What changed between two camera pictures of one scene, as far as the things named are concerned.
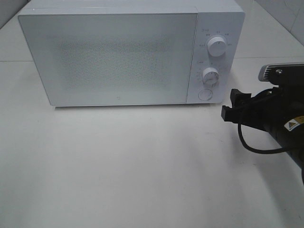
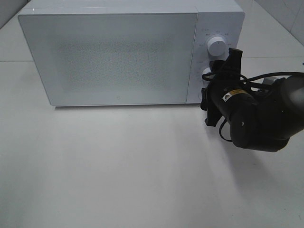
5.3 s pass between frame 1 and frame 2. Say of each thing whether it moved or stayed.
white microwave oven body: stayed
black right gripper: moved
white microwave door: stayed
